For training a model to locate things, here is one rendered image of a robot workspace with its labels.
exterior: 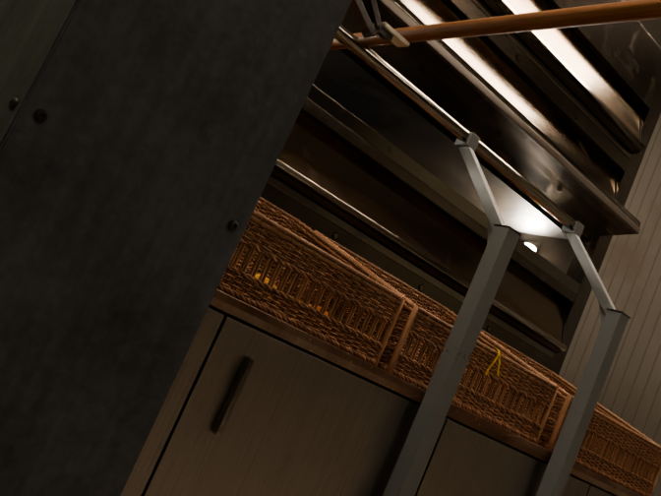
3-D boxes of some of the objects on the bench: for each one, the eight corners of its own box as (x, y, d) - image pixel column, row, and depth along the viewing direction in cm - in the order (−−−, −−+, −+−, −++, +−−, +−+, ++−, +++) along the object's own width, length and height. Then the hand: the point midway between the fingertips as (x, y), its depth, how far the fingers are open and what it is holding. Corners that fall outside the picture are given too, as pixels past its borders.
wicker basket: (417, 397, 236) (452, 312, 240) (522, 447, 269) (552, 371, 273) (549, 452, 197) (588, 349, 201) (653, 502, 230) (686, 413, 234)
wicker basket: (52, 223, 164) (111, 106, 168) (254, 319, 198) (299, 219, 202) (152, 259, 126) (226, 106, 130) (381, 370, 160) (434, 246, 164)
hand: (414, 10), depth 146 cm, fingers open, 13 cm apart
